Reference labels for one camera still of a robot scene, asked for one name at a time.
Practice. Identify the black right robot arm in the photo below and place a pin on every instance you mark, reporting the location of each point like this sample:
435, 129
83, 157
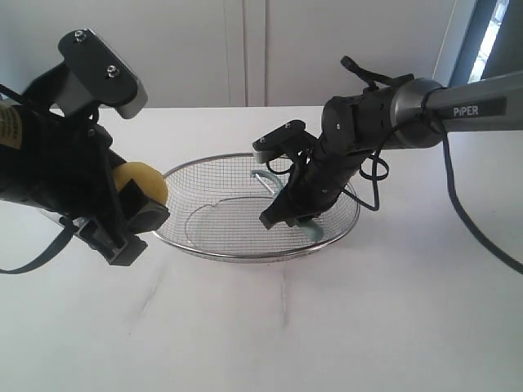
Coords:
404, 112

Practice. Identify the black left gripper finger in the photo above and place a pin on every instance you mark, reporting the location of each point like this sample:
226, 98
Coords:
141, 213
122, 251

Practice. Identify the yellow lemon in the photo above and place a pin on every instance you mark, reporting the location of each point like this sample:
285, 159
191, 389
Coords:
148, 179

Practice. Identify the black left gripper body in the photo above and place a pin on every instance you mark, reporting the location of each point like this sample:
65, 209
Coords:
66, 160

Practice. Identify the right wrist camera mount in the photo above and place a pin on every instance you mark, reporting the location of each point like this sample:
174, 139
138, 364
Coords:
291, 138

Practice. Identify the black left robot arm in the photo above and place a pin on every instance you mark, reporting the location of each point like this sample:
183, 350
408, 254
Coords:
10, 178

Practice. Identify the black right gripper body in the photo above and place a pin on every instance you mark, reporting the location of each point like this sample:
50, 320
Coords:
317, 181

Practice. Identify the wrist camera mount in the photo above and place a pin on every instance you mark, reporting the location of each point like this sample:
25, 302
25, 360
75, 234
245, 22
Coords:
96, 75
291, 138

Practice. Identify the teal handled peeler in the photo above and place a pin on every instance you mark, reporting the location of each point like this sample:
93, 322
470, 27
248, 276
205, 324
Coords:
273, 184

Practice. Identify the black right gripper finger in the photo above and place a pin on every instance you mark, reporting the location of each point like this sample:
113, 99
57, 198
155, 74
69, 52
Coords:
278, 212

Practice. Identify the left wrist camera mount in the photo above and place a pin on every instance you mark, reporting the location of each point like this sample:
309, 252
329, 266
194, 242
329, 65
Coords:
96, 75

